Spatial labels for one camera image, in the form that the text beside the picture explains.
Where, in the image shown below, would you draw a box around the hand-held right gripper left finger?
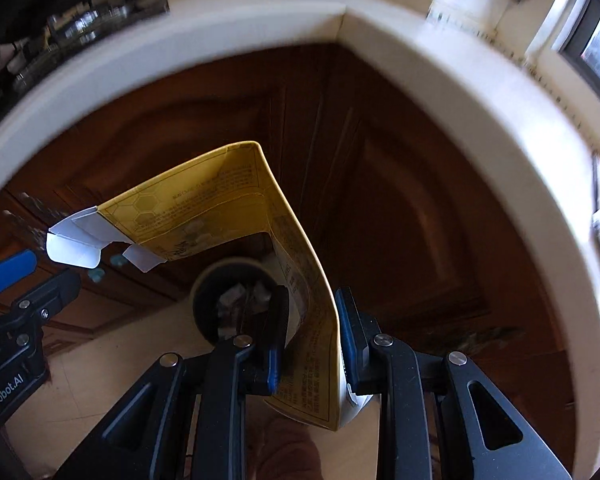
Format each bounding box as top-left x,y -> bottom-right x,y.
55,285 -> 291,480

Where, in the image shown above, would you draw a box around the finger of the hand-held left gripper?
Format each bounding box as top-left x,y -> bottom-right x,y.
0,250 -> 38,297
10,269 -> 84,322

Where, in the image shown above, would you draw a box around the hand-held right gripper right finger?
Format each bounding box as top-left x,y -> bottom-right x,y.
334,286 -> 573,480

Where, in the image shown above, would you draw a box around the round trash bin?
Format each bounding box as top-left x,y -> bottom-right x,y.
189,257 -> 301,348

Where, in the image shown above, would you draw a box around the yellow white paper bag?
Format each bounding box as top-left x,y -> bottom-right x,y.
46,140 -> 376,432

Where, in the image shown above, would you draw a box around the wooden base cabinet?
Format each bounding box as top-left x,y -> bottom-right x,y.
0,42 -> 581,466

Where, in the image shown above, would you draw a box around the black glass gas stove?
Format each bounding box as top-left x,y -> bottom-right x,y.
0,0 -> 171,111

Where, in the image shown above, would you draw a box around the window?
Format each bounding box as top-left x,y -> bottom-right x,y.
560,0 -> 600,103

